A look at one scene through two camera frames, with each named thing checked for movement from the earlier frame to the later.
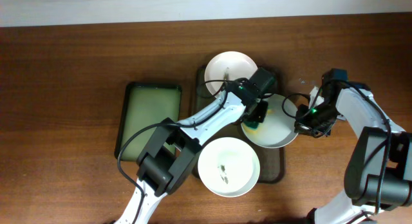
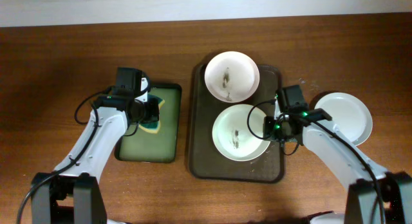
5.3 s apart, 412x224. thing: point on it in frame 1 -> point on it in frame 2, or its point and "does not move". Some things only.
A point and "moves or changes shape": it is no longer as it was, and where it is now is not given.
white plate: x=228 y=65 does not move
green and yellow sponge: x=252 y=126 -> x=152 y=127
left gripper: x=257 y=112 -> x=153 y=112
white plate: x=228 y=167 moves or changes shape
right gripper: x=302 y=126 -> x=268 y=130
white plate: x=277 y=129 moves or changes shape
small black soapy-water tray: x=144 y=104 does not move
